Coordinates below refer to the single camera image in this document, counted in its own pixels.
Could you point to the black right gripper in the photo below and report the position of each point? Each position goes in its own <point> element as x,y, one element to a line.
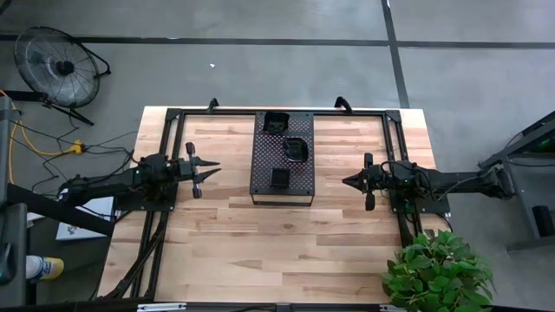
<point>371,203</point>

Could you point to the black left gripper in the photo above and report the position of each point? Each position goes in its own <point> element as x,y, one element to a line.
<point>196,190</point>

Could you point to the black glossy wavy round plate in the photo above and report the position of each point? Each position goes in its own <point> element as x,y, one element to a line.
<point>296,150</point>

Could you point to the black glossy small square plate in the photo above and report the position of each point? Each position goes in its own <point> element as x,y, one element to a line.
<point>280,178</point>

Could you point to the black glossy flared square plate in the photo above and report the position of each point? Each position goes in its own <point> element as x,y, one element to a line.
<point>276,122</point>

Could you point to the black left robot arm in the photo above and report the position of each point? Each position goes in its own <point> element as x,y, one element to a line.
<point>108,184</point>

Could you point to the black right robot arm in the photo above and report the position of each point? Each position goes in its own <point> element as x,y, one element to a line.
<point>459,184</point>

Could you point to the black perforated metal rack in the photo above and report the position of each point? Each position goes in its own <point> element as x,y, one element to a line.
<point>303,182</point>

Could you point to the green leafy potted plant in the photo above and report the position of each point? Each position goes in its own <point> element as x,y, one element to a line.
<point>433,273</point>

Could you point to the yellow power plug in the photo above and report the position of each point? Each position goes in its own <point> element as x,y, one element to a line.
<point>77,148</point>

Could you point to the white printed box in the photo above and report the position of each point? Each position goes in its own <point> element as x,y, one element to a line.
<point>78,232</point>

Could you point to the black diagonal beam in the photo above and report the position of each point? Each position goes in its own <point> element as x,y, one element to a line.
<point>60,211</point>

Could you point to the grey metal workbench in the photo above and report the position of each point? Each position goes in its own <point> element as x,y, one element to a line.
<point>526,195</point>

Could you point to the black metal floor fan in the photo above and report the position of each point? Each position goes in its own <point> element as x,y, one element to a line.
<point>56,67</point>

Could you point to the white yellow spray bottle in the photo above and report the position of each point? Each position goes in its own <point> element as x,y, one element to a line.
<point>45,268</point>

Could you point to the black box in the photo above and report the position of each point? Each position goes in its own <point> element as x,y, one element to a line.
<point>544,221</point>

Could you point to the grey metal stand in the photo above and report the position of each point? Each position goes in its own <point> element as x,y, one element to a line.
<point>17,225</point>

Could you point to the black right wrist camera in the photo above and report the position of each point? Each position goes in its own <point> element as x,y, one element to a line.
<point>376,178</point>

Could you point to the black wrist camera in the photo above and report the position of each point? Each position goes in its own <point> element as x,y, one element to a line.
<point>184,168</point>
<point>376,178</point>

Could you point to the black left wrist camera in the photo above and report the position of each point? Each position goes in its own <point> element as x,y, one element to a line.
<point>184,168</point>

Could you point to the silver metal bracket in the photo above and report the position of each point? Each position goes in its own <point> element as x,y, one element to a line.
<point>160,307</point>

